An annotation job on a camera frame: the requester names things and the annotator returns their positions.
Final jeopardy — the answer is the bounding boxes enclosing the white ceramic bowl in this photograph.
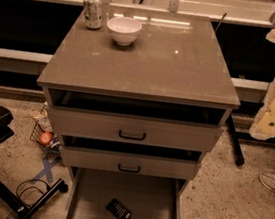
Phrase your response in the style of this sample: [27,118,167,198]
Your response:
[106,16,142,46]

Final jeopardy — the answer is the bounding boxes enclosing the top drawer with black handle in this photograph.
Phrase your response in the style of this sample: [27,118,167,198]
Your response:
[47,106,223,152]

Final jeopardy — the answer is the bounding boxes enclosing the red apple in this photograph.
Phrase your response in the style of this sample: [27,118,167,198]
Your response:
[39,132,53,146]

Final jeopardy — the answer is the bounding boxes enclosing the drawer with black handle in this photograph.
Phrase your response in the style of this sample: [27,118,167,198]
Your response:
[59,146,200,180]
[47,106,223,152]

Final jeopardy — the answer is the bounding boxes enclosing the snack bag in basket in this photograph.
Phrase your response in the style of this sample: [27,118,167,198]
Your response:
[32,102,53,132]

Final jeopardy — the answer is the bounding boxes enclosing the silver soda can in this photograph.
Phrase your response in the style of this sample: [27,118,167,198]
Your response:
[83,0,102,30]

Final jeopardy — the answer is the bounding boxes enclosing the middle drawer with black handle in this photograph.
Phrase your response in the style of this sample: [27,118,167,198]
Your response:
[59,146,200,180]

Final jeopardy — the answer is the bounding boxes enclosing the grey drawer cabinet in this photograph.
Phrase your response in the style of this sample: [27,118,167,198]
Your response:
[24,0,252,192]

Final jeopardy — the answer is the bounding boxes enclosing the black floor cable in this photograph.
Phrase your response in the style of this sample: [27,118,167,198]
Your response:
[3,174,53,219]

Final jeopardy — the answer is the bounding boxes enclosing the wire basket on floor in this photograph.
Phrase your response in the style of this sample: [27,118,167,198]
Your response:
[30,123,60,154]

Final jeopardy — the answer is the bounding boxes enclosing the open bottom drawer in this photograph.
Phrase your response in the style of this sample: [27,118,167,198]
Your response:
[66,169,180,219]

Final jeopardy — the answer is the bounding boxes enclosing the black rxbar chocolate bar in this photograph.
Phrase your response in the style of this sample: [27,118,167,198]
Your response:
[106,198,132,219]

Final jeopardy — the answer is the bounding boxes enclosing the black table leg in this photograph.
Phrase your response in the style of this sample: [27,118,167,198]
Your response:
[226,116,245,166]

